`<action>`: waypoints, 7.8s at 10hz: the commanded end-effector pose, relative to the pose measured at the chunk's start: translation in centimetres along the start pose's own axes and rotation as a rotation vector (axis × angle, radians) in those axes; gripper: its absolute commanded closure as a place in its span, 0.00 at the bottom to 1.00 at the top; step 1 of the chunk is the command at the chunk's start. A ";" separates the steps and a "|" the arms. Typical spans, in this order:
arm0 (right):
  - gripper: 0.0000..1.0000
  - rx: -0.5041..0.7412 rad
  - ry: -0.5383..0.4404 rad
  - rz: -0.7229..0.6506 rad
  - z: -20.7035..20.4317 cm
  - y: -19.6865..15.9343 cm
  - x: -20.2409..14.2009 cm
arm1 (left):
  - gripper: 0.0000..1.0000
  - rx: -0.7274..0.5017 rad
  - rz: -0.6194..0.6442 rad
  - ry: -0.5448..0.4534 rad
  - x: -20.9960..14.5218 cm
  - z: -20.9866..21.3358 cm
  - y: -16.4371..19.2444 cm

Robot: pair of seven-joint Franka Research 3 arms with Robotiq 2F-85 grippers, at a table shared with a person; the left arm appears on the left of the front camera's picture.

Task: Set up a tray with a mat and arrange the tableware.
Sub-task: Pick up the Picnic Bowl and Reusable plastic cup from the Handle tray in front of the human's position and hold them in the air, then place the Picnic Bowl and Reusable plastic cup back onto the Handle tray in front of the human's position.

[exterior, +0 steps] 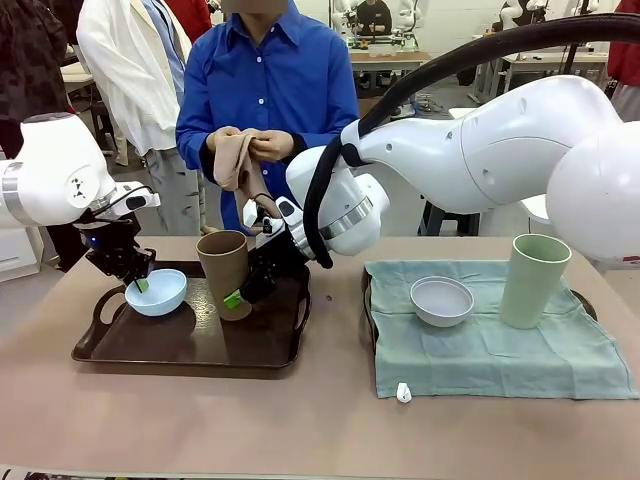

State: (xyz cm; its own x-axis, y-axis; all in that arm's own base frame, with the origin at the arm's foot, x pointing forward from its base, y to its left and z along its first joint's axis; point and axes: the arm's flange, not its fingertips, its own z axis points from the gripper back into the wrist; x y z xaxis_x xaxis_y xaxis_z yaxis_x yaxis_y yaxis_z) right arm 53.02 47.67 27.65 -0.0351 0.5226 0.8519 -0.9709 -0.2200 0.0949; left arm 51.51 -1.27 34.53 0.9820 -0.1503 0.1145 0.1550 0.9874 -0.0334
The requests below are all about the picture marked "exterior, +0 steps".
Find dark brown serving tray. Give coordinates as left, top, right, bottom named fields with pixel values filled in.
left=70, top=259, right=312, bottom=370
left=362, top=269, right=599, bottom=351

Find person in blue shirt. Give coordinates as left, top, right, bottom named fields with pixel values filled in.
left=175, top=0, right=362, bottom=236

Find grey bowl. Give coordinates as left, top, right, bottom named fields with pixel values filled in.
left=409, top=275, right=475, bottom=329

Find white hanging jacket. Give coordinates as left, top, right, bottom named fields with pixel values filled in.
left=77, top=0, right=194, bottom=156

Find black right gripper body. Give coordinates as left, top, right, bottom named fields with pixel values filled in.
left=239, top=227, right=311, bottom=306

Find person's left forearm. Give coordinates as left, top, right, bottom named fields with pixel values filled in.
left=289, top=130, right=346, bottom=164

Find dark patterned hanging garment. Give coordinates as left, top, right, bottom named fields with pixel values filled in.
left=0, top=0, right=76, bottom=156

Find background person in black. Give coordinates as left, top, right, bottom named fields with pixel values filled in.
left=352, top=0, right=394, bottom=36

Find grey background work table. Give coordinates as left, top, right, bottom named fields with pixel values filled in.
left=349, top=49, right=432, bottom=91
left=469, top=49, right=611, bottom=101

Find red garment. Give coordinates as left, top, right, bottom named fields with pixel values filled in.
left=607, top=42, right=640, bottom=86
left=167, top=0, right=214, bottom=44

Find person's right hand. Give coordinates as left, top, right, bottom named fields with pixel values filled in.
left=206, top=126, right=251, bottom=156

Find person's right forearm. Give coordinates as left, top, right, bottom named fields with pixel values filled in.
left=175, top=127, right=212, bottom=171

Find beige cloth mat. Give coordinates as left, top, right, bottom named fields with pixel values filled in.
left=213, top=130, right=274, bottom=236

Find pale green tall cup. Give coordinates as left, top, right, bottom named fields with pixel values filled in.
left=499, top=233, right=573, bottom=330

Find teal cloth mat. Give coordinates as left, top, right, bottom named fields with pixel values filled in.
left=363, top=258, right=640, bottom=401

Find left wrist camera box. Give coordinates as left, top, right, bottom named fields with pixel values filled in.
left=107, top=184, right=162, bottom=219

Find white cabinet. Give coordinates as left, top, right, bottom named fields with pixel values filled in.
left=0, top=227, right=41, bottom=282

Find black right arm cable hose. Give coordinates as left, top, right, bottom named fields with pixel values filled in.
left=302, top=13, right=640, bottom=270

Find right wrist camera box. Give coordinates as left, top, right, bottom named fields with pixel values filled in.
left=242, top=195, right=302, bottom=232

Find person's left hand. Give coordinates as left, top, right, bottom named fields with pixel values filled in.
left=252, top=130, right=295, bottom=162

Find light blue bowl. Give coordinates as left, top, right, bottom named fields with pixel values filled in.
left=124, top=268, right=189, bottom=318

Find grey patterned trousers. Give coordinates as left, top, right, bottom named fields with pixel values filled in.
left=144, top=147, right=206, bottom=236

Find brown tall cup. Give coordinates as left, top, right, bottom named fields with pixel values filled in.
left=195, top=230, right=254, bottom=322

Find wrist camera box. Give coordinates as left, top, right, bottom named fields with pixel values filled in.
left=107, top=184, right=162, bottom=219
left=242, top=195, right=302, bottom=232

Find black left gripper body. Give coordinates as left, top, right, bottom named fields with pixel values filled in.
left=74, top=217, right=152, bottom=282

